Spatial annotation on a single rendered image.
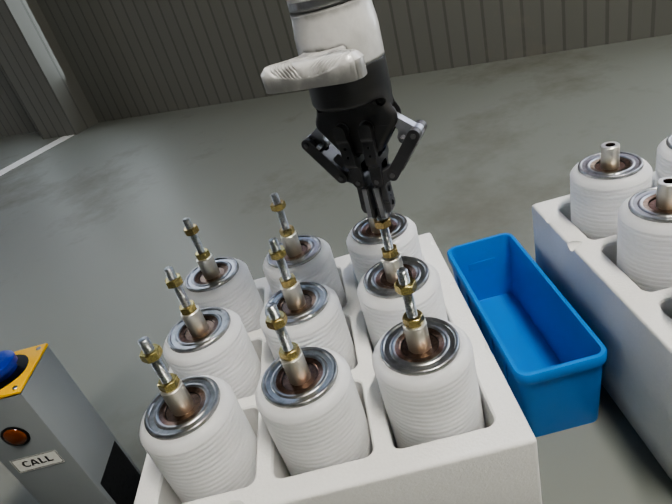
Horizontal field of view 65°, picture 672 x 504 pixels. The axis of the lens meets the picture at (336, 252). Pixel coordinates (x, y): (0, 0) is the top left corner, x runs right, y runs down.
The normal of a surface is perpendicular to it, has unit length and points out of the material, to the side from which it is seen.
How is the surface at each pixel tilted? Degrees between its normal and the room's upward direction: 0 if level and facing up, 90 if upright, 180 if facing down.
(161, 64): 90
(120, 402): 0
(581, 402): 92
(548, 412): 92
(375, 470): 0
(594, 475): 0
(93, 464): 90
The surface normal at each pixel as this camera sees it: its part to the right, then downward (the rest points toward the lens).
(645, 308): -0.25, -0.82
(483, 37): -0.37, 0.57
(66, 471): 0.09, 0.51
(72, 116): 0.89, 0.00
